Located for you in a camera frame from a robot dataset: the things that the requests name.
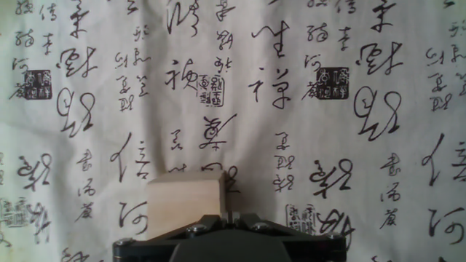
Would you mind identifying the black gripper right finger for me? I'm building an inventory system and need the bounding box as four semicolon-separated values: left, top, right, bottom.
232;212;347;262

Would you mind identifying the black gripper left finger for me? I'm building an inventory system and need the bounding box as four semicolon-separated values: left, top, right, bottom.
111;212;232;262

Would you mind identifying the light wooden cube block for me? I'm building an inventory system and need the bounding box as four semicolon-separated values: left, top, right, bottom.
146;170;227;241

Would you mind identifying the beige calligraphy print cloth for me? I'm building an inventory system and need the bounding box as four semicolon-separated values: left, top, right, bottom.
0;0;466;262

